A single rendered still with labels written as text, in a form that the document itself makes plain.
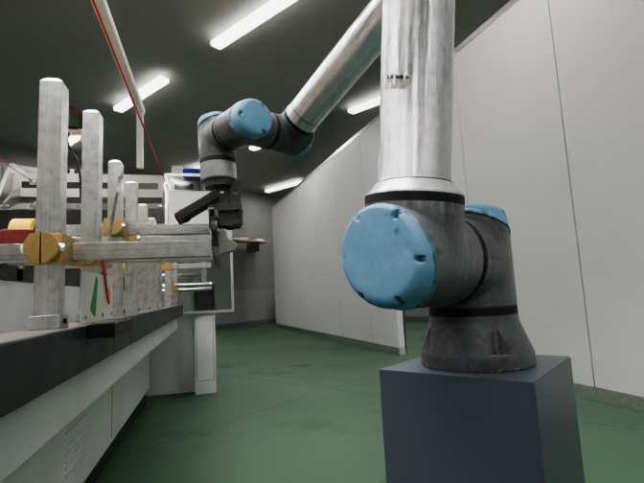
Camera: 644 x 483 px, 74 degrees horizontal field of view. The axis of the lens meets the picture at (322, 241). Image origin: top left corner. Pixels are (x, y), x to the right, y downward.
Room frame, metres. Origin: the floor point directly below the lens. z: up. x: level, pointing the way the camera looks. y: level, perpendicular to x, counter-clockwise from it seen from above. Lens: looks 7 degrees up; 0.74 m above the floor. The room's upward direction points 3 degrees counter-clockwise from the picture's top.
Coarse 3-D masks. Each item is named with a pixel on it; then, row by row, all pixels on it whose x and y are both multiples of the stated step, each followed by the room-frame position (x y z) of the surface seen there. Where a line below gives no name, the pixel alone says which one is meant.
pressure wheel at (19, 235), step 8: (0, 232) 0.92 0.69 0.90; (8, 232) 0.91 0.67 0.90; (16, 232) 0.92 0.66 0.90; (24, 232) 0.92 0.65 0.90; (32, 232) 0.94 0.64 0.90; (0, 240) 0.92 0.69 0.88; (8, 240) 0.91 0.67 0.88; (16, 240) 0.92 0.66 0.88; (24, 240) 0.92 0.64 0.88; (16, 280) 0.95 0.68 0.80
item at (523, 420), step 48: (384, 384) 0.76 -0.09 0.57; (432, 384) 0.70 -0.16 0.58; (480, 384) 0.65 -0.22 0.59; (528, 384) 0.61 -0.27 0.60; (384, 432) 0.76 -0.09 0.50; (432, 432) 0.71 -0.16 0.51; (480, 432) 0.66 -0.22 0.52; (528, 432) 0.62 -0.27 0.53; (576, 432) 0.78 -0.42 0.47; (432, 480) 0.71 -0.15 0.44; (480, 480) 0.66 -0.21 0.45; (528, 480) 0.62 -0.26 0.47; (576, 480) 0.75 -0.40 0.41
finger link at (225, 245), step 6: (222, 228) 1.04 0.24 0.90; (222, 234) 1.04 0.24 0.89; (222, 240) 1.04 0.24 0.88; (228, 240) 1.05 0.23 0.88; (216, 246) 1.03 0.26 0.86; (222, 246) 1.04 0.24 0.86; (228, 246) 1.05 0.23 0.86; (234, 246) 1.05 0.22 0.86; (216, 252) 1.04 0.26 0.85; (222, 252) 1.05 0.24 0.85; (216, 258) 1.04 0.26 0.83
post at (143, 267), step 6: (144, 204) 1.67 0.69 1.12; (138, 210) 1.66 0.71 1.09; (144, 210) 1.66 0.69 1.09; (138, 216) 1.66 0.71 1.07; (144, 216) 1.66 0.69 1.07; (138, 222) 1.66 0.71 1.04; (144, 222) 1.66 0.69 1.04; (138, 264) 1.66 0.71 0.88; (144, 264) 1.66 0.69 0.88; (138, 270) 1.66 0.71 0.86; (144, 270) 1.66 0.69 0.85; (138, 276) 1.66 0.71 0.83; (144, 276) 1.66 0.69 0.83; (138, 282) 1.66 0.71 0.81; (144, 282) 1.66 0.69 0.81; (138, 288) 1.66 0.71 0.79; (144, 288) 1.66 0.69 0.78; (138, 294) 1.66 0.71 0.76; (144, 294) 1.66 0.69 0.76; (138, 300) 1.66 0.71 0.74; (144, 300) 1.66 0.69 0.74
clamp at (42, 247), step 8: (40, 232) 0.67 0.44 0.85; (32, 240) 0.66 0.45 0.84; (40, 240) 0.67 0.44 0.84; (48, 240) 0.67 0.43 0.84; (56, 240) 0.67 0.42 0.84; (64, 240) 0.70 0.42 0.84; (72, 240) 0.74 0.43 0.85; (24, 248) 0.66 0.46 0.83; (32, 248) 0.66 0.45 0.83; (40, 248) 0.67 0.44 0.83; (48, 248) 0.67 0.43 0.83; (56, 248) 0.67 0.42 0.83; (64, 248) 0.69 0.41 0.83; (32, 256) 0.66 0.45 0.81; (40, 256) 0.67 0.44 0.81; (48, 256) 0.67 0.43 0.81; (56, 256) 0.68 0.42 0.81; (64, 256) 0.70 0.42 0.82; (32, 264) 0.69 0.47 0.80; (64, 264) 0.72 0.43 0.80; (72, 264) 0.75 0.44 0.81; (80, 264) 0.79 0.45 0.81
